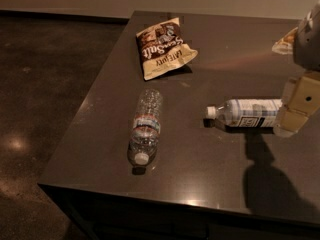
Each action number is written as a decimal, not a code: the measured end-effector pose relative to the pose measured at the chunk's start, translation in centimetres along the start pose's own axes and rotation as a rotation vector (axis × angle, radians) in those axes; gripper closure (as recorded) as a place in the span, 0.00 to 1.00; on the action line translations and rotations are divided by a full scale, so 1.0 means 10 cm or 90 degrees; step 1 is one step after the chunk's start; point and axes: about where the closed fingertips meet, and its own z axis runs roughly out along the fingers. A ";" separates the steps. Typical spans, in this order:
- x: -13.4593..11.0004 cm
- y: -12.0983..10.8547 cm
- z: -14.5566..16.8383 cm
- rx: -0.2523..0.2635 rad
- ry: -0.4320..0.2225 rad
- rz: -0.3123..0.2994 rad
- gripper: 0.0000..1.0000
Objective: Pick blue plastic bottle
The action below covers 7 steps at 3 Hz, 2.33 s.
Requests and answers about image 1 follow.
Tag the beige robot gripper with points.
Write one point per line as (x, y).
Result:
(308, 47)

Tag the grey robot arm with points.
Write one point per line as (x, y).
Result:
(306, 47)

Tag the blue label plastic bottle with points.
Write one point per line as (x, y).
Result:
(252, 113)

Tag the clear plastic water bottle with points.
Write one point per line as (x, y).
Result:
(146, 128)

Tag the cream snack bag corner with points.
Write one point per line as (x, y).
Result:
(284, 46)

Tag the brown and cream chip bag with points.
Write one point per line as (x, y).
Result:
(162, 49)

